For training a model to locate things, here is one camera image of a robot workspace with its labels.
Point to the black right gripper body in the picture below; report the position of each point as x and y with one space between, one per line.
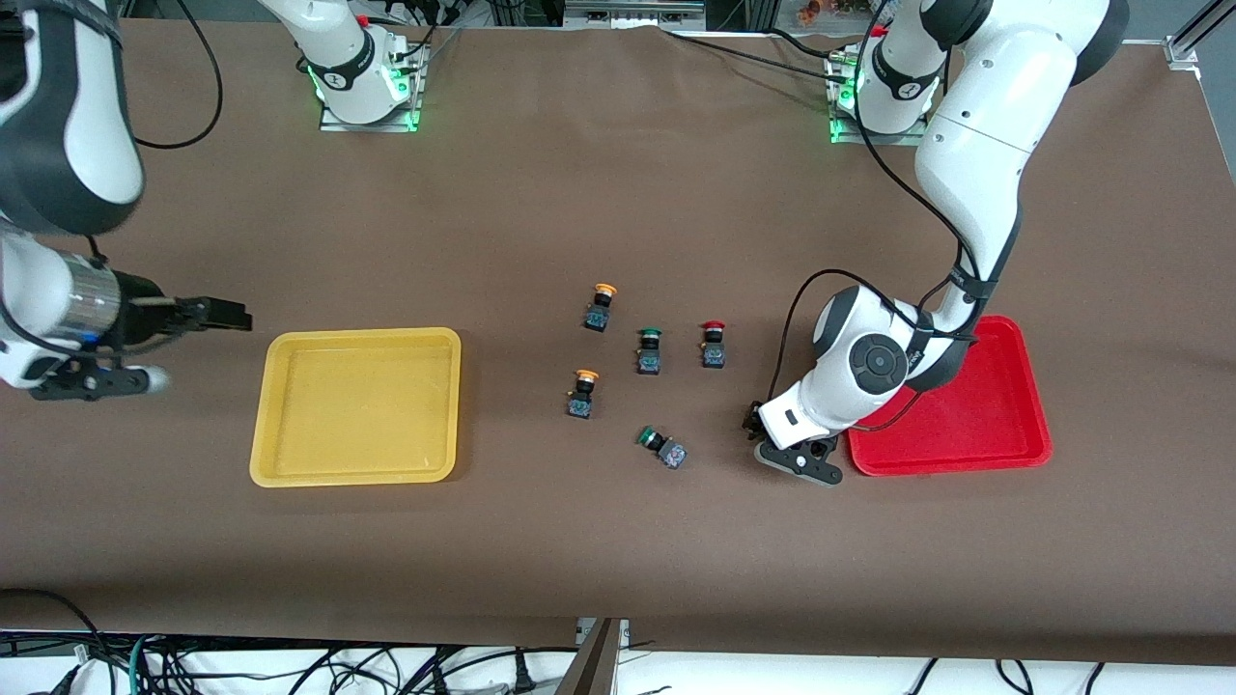
145 312

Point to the red push button switch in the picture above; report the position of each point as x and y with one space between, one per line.
714 352

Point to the yellow push button switch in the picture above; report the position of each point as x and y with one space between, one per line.
580 401
599 314

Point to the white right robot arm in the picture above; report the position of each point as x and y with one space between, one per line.
92 145

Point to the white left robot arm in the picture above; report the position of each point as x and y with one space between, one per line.
985 125

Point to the yellow plastic tray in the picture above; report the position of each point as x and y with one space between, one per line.
357 410

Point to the red plastic tray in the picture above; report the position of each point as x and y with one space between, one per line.
985 425

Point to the brown table cover sheet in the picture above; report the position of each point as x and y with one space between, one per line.
618 193

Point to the colourful background decoration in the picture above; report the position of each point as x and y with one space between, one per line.
830 10

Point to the grey power strip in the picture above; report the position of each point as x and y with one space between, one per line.
632 13

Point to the green push button switch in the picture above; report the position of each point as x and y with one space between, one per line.
668 452
649 357

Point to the aluminium frame post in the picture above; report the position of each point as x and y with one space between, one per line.
591 661

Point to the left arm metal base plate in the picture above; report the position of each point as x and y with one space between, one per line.
840 135

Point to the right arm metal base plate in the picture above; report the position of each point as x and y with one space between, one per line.
410 97

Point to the aluminium corner bracket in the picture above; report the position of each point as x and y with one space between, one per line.
1193 34

